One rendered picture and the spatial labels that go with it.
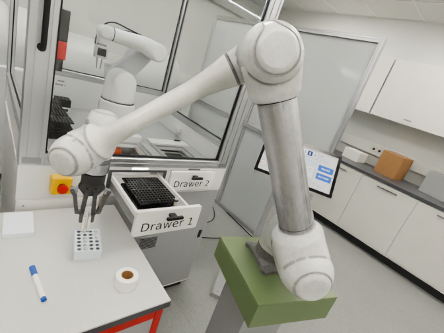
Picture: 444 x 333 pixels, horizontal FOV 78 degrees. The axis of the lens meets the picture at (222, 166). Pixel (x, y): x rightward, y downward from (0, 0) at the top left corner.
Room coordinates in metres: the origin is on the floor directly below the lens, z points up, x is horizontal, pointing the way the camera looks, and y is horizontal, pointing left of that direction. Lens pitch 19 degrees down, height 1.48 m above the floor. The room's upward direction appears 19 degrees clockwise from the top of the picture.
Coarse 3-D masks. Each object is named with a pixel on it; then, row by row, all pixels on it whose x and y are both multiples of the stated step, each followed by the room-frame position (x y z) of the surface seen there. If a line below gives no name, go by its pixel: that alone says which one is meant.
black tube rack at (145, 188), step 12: (132, 180) 1.12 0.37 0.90; (144, 180) 1.15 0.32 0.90; (156, 180) 1.19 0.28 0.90; (132, 192) 1.02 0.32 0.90; (144, 192) 1.05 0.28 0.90; (156, 192) 1.08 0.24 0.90; (168, 192) 1.12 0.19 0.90; (144, 204) 1.00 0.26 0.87; (156, 204) 1.03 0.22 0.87; (168, 204) 1.07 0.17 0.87
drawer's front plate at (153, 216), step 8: (160, 208) 0.92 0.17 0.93; (168, 208) 0.94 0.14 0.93; (176, 208) 0.96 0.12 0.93; (184, 208) 0.98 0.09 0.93; (192, 208) 1.01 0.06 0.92; (200, 208) 1.04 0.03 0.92; (136, 216) 0.85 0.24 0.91; (144, 216) 0.86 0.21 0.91; (152, 216) 0.89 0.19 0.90; (160, 216) 0.91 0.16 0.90; (168, 216) 0.94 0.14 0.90; (184, 216) 0.99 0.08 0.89; (192, 216) 1.02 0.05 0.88; (136, 224) 0.85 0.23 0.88; (152, 224) 0.89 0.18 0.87; (168, 224) 0.94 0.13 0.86; (176, 224) 0.97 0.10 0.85; (184, 224) 1.00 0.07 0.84; (192, 224) 1.03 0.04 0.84; (136, 232) 0.85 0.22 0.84; (144, 232) 0.87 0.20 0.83; (152, 232) 0.90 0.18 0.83; (160, 232) 0.92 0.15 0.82
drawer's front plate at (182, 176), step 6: (174, 174) 1.30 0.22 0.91; (180, 174) 1.33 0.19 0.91; (186, 174) 1.35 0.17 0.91; (192, 174) 1.38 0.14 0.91; (198, 174) 1.41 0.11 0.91; (204, 174) 1.44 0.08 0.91; (210, 174) 1.47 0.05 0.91; (168, 180) 1.30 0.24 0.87; (174, 180) 1.31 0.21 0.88; (180, 180) 1.34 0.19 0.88; (186, 180) 1.36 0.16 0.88; (192, 180) 1.39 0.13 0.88; (198, 180) 1.42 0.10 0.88; (204, 180) 1.45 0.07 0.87; (210, 180) 1.48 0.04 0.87; (192, 186) 1.40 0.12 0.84; (198, 186) 1.43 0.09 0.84; (204, 186) 1.46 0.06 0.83; (210, 186) 1.49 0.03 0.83
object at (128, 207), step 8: (112, 176) 1.10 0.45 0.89; (120, 176) 1.14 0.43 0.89; (128, 176) 1.17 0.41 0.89; (136, 176) 1.19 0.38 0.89; (144, 176) 1.22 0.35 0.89; (152, 176) 1.25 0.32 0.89; (160, 176) 1.27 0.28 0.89; (112, 184) 1.08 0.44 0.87; (168, 184) 1.21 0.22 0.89; (112, 192) 1.06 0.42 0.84; (120, 192) 1.01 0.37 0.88; (176, 192) 1.16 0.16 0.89; (120, 200) 0.99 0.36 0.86; (128, 200) 0.95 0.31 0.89; (128, 208) 0.93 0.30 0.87; (136, 208) 1.01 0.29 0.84; (128, 216) 0.92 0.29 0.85
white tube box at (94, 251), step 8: (80, 232) 0.81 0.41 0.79; (88, 232) 0.82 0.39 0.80; (80, 240) 0.77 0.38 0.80; (88, 240) 0.78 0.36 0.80; (96, 240) 0.80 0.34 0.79; (80, 248) 0.74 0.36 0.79; (88, 248) 0.74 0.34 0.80; (96, 248) 0.77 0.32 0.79; (80, 256) 0.72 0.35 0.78; (88, 256) 0.73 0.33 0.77; (96, 256) 0.75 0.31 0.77
